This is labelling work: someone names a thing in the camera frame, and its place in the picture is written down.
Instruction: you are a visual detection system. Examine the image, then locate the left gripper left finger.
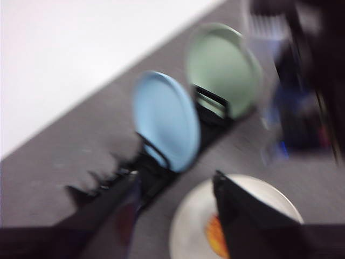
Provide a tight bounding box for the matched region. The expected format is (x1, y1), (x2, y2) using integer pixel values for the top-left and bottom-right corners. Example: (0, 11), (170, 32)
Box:
(0, 172), (141, 259)

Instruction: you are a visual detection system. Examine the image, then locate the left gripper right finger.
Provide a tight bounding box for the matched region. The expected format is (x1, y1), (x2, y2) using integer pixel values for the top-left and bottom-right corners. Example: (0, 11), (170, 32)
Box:
(212, 169), (345, 259)

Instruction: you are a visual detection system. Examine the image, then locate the red yellow apple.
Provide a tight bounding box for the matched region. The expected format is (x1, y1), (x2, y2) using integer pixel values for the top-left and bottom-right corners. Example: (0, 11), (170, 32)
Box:
(204, 213), (230, 257)

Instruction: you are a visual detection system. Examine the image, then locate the pale yellow round plate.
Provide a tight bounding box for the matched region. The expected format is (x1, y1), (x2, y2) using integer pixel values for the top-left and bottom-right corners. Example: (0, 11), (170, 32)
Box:
(169, 174), (305, 259)

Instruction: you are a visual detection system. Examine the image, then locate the black plastic plate rack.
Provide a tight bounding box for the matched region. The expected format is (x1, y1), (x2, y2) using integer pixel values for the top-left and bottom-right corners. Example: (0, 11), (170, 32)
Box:
(64, 83), (257, 214)

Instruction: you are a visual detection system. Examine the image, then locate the green round plate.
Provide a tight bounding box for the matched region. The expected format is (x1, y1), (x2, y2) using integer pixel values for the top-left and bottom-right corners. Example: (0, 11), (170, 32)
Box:
(184, 23), (264, 120)

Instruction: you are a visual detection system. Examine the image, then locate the blue round plate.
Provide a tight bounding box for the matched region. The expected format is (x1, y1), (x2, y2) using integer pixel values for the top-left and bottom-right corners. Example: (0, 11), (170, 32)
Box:
(131, 70), (202, 173)

